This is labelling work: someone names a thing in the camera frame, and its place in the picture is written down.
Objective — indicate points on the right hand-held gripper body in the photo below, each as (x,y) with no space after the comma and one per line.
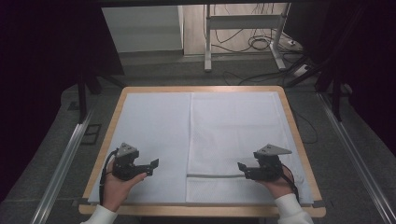
(266,168)

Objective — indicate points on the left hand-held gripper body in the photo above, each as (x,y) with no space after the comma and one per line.
(126,165)

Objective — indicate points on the white mesh laundry bag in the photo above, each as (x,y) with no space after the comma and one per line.
(230,130)

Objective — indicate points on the person's right hand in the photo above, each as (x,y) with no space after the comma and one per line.
(281,186)

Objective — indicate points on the person's left hand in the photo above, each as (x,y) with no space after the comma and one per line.
(116,189)

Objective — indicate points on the white table mat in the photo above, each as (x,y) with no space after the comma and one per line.
(155,124)

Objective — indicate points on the black floor plate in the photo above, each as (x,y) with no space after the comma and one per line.
(91,134)

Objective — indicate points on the wooden table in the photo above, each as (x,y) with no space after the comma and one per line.
(202,211)

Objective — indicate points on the black tape strip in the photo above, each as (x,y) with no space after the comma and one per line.
(318,204)
(80,201)

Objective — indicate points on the black metal stand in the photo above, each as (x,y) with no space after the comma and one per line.
(82,99)
(336,99)

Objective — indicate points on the white power strip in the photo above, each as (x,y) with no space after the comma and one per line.
(301,70)

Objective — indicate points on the dark curtain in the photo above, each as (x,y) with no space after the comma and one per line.
(367,62)
(46,62)

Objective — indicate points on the aluminium floor rail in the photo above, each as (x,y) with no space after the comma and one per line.
(358,161)
(62,171)

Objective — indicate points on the white metal desk frame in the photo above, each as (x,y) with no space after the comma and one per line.
(243,21)

